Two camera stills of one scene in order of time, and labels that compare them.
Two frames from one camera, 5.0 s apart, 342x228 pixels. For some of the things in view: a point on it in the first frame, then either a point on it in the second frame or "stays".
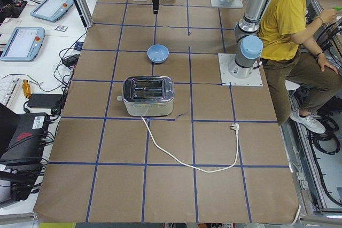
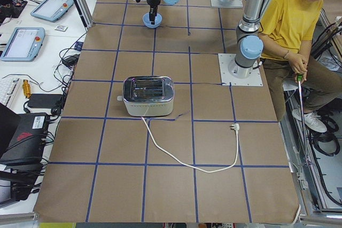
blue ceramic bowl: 157,54 → 157,22
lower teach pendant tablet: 24,44 stays
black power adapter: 45,100 stays
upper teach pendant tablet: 53,7 stays
